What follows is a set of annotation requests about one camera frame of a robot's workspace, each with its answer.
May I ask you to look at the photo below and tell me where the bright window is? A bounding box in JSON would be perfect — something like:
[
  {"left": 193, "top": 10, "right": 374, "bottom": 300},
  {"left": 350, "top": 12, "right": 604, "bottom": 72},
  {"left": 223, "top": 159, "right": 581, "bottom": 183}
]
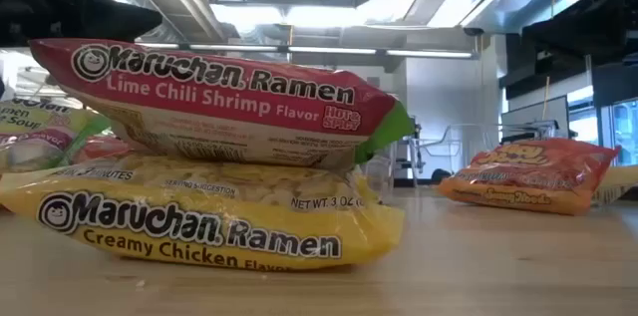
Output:
[{"left": 567, "top": 85, "right": 638, "bottom": 167}]

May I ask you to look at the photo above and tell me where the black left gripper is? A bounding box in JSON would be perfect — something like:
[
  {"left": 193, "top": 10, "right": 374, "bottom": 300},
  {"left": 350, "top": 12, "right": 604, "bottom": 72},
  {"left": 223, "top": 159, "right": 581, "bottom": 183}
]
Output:
[{"left": 0, "top": 0, "right": 163, "bottom": 48}]

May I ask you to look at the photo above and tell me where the grey metal cabinet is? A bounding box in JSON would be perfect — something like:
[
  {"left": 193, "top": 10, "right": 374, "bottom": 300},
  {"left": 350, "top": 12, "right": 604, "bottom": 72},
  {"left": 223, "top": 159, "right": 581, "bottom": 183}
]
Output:
[{"left": 393, "top": 124, "right": 424, "bottom": 181}]

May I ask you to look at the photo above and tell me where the yellow creamy chicken ramen pack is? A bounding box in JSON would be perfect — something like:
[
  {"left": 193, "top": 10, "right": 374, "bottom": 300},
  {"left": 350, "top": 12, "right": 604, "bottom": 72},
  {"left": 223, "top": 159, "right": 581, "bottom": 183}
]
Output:
[{"left": 0, "top": 154, "right": 406, "bottom": 273}]

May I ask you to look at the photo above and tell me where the linear ceiling light strip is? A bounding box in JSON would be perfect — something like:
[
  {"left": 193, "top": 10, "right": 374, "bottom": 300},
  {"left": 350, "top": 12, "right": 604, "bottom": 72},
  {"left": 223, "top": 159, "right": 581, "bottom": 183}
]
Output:
[{"left": 133, "top": 41, "right": 476, "bottom": 61}]

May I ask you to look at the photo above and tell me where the orange saucy noodles pack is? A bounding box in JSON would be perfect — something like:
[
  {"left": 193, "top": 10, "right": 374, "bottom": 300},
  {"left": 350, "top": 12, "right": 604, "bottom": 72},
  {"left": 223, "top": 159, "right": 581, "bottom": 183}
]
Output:
[
  {"left": 69, "top": 135, "right": 139, "bottom": 165},
  {"left": 437, "top": 137, "right": 622, "bottom": 216}
]

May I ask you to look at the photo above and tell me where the lime chili shrimp ramen pack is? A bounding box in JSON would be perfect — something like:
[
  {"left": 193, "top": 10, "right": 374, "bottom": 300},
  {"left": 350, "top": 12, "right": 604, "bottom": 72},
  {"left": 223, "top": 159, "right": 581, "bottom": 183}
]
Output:
[
  {"left": 0, "top": 98, "right": 112, "bottom": 173},
  {"left": 28, "top": 38, "right": 416, "bottom": 172}
]

